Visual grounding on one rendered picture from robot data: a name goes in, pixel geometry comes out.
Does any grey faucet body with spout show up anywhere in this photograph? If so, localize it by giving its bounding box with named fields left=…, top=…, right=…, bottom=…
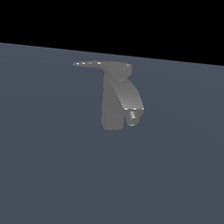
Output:
left=97, top=74, right=148, bottom=134

